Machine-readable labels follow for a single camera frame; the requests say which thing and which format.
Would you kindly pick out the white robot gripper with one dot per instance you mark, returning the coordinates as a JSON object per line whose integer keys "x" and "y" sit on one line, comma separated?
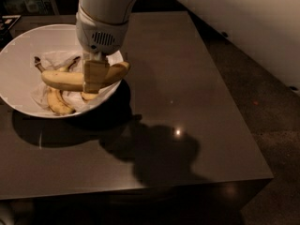
{"x": 99, "y": 37}

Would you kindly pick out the large yellow banana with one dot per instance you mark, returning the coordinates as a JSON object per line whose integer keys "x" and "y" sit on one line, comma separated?
{"x": 73, "y": 81}

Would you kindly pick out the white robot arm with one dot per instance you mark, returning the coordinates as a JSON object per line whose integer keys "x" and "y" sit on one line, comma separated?
{"x": 109, "y": 11}

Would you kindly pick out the white paper towel in bowl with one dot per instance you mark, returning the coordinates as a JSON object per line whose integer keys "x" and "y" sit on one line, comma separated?
{"x": 53, "y": 61}

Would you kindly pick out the right yellow banana in bowl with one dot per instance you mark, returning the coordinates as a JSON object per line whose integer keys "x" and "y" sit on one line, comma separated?
{"x": 88, "y": 96}

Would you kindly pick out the yellow banana in bowl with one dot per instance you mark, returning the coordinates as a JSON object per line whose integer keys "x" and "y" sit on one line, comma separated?
{"x": 88, "y": 96}
{"x": 54, "y": 96}

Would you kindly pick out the left yellow banana in bowl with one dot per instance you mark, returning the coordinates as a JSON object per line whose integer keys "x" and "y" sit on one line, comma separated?
{"x": 54, "y": 96}

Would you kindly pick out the white bowl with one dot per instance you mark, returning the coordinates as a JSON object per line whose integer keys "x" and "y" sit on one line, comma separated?
{"x": 18, "y": 74}

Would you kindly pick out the bottles on background shelf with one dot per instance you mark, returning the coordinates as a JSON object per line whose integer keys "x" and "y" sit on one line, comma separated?
{"x": 28, "y": 7}

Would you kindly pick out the dark tray at left edge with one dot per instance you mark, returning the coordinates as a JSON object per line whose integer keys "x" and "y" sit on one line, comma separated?
{"x": 6, "y": 24}

